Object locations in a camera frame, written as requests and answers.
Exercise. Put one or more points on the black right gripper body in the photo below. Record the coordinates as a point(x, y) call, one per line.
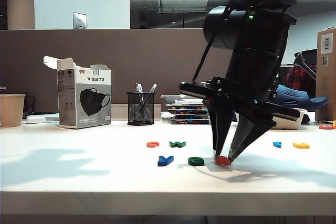
point(249, 77)

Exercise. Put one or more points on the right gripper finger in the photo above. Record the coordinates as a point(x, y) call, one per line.
point(249, 134)
point(220, 127)

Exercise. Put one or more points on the red letter e magnet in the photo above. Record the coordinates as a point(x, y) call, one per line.
point(223, 161)

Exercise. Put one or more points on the green letter o magnet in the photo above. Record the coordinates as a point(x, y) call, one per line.
point(192, 161)

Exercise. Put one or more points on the blue letter y magnet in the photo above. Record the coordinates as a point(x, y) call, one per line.
point(164, 161)

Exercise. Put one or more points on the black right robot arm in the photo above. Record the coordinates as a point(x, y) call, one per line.
point(252, 35)

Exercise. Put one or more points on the light blue letter r magnet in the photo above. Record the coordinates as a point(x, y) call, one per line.
point(276, 144)

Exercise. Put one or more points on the yellow letter u magnet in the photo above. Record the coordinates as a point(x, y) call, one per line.
point(298, 145)

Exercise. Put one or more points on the green letter w magnet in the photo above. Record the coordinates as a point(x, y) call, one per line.
point(173, 144)

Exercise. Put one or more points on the red letter c magnet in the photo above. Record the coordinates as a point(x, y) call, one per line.
point(151, 144)

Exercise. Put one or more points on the red letter s magnet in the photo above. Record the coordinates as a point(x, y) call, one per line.
point(325, 127)

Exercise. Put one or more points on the black computer monitor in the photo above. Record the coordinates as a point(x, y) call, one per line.
point(284, 77)

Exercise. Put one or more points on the beige pulp tray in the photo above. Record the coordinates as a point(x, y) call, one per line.
point(291, 125)

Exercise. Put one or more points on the clear plastic case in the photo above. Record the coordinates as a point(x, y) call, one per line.
point(170, 100)

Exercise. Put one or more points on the dark blue rubber slipper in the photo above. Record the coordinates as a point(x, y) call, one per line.
point(302, 98)

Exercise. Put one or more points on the black office chair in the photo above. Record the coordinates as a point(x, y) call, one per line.
point(308, 54)

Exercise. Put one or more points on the brown cardboard box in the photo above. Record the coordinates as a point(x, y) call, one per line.
point(325, 90)

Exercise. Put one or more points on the black silver pen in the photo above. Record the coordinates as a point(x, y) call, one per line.
point(153, 87)
point(138, 86)

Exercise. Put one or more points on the black mesh pen holder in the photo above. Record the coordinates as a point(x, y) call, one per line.
point(140, 115)

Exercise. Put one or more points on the brown desk partition panel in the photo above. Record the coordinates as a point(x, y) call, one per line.
point(118, 58)

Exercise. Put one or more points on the grey white mask box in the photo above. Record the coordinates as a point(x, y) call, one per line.
point(86, 98)

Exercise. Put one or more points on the white earbud case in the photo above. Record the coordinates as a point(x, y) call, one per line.
point(36, 119)

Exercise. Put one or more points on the beige paper cup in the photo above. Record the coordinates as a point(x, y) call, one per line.
point(11, 111)

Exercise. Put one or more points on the dark cup with printed lid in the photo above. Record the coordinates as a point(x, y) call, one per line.
point(2, 90)

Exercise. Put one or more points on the metal wall switch plate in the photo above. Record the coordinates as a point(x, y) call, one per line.
point(79, 20)

